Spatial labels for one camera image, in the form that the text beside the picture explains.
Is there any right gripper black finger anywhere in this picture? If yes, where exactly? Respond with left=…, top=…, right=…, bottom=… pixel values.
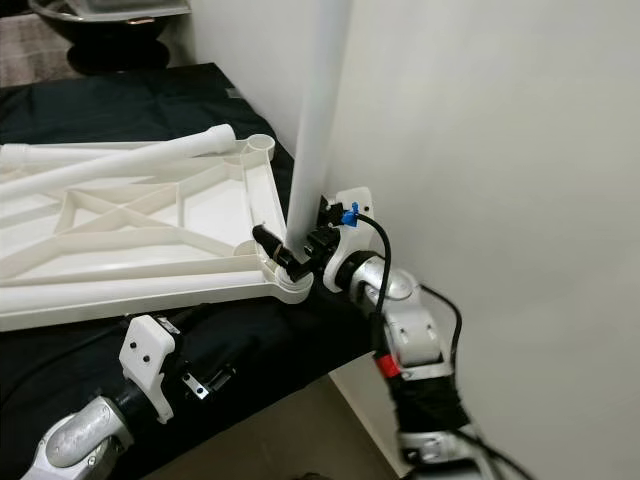
left=252, top=225, right=301, bottom=276

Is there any white plastic table top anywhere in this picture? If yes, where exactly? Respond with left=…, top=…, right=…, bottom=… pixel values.
left=0, top=133, right=316, bottom=331

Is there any black tablecloth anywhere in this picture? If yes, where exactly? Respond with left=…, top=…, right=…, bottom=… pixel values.
left=0, top=62, right=371, bottom=480

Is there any black round basin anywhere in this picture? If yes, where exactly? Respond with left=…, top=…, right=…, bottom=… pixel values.
left=28, top=0, right=191, bottom=73

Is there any beige cloth covered bench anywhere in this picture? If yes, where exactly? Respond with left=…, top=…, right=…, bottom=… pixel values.
left=0, top=15, right=76, bottom=86

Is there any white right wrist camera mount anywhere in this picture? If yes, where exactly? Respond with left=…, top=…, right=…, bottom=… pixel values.
left=322, top=187, right=373, bottom=293

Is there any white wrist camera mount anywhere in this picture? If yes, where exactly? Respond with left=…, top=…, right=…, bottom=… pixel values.
left=120, top=315, right=183, bottom=421
left=322, top=187, right=373, bottom=293

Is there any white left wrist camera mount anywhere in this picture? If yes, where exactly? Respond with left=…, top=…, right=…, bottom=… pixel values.
left=120, top=315, right=183, bottom=421

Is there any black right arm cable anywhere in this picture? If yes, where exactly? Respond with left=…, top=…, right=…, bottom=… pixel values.
left=350, top=210, right=541, bottom=480

